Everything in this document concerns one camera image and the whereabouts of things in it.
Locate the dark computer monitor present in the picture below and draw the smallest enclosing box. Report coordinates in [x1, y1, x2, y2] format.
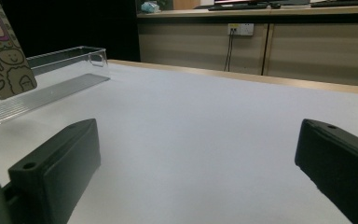
[213, 0, 269, 5]

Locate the cartoon print phone case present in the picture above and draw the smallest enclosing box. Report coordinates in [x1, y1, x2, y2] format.
[0, 0, 38, 101]

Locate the teal crumpled bag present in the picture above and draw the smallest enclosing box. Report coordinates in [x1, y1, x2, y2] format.
[141, 1, 161, 14]

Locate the white wall outlet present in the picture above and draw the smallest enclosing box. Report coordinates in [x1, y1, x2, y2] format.
[227, 22, 255, 36]

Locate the black power cable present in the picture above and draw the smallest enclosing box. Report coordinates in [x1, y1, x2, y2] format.
[223, 30, 232, 72]
[227, 30, 235, 73]

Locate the brown cardboard box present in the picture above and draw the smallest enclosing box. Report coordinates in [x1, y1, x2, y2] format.
[172, 0, 201, 10]

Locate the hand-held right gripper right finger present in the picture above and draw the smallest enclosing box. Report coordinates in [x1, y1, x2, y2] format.
[294, 118, 358, 224]

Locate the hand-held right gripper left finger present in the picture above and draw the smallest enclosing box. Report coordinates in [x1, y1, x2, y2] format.
[7, 118, 102, 224]

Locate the black keyboard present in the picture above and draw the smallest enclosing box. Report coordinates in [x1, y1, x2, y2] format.
[207, 2, 269, 12]
[310, 0, 358, 8]

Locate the clear plastic storage bin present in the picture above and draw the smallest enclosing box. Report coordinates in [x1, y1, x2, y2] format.
[0, 46, 111, 129]

